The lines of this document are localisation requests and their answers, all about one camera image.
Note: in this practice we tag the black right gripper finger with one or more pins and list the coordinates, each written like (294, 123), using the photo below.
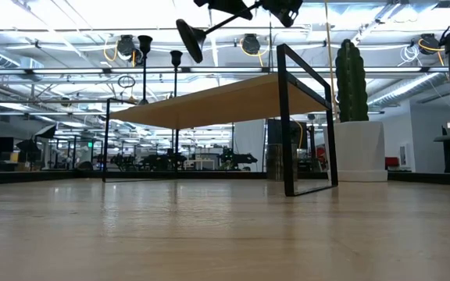
(285, 9)
(225, 6)

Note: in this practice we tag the black background robot arm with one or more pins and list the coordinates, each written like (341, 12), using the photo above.
(234, 159)

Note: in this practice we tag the green cactus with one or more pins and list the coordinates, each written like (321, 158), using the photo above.
(351, 86)

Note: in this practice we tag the white hexagonal plant pot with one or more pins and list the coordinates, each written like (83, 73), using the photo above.
(359, 152)

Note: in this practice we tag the red box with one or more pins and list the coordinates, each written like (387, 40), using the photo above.
(391, 162)

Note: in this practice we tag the black studio light shade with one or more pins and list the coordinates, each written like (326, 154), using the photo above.
(47, 132)
(27, 146)

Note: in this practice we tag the wooden shelf riser, black frame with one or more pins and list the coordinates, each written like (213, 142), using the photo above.
(229, 105)

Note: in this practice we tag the black aluminium table frame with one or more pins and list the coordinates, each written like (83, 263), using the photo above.
(33, 178)

